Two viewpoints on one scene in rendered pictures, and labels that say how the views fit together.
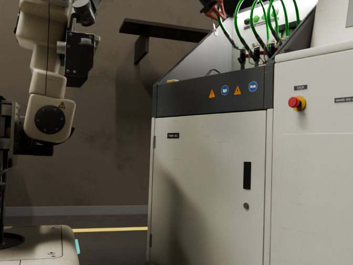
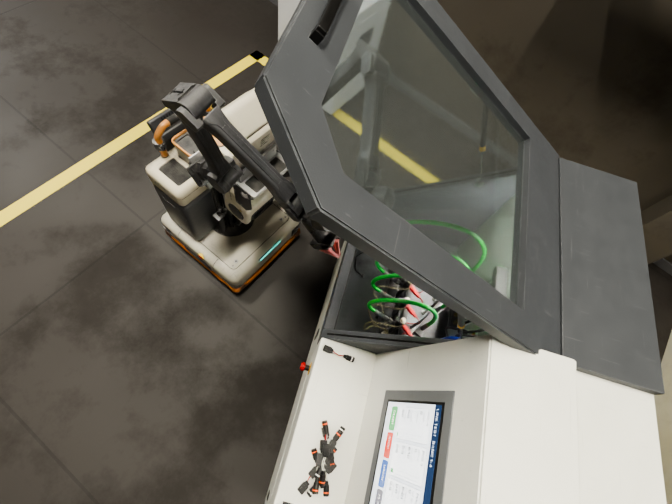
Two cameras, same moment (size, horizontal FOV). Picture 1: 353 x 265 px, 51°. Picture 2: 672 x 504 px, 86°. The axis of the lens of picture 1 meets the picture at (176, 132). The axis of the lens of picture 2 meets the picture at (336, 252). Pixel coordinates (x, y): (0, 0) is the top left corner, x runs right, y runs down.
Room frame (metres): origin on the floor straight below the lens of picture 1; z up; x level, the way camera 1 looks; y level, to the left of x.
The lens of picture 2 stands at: (1.00, -0.48, 2.36)
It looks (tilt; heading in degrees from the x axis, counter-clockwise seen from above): 64 degrees down; 38
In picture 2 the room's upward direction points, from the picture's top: 20 degrees clockwise
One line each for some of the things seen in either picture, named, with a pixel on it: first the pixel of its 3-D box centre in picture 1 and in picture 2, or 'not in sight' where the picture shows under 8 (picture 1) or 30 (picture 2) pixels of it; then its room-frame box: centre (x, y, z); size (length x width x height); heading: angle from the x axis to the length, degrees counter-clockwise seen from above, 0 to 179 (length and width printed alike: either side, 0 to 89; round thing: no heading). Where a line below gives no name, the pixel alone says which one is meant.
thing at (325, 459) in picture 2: not in sight; (322, 458); (1.07, -0.67, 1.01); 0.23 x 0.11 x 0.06; 41
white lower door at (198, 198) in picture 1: (199, 196); (329, 295); (1.55, -0.11, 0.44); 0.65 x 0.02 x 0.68; 41
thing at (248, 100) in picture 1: (206, 95); (345, 267); (1.56, -0.12, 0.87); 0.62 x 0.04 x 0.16; 41
